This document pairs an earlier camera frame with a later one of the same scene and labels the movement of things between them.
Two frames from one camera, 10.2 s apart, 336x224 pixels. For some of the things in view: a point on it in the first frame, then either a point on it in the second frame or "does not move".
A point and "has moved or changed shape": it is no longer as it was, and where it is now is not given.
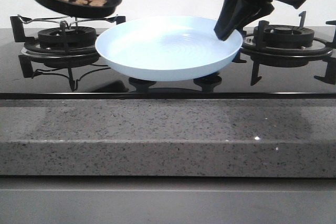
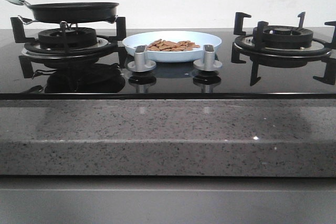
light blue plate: [166, 48] has moved or changed shape
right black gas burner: [278, 35] does not move
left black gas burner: [68, 38] does not move
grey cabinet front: [123, 200] does not move
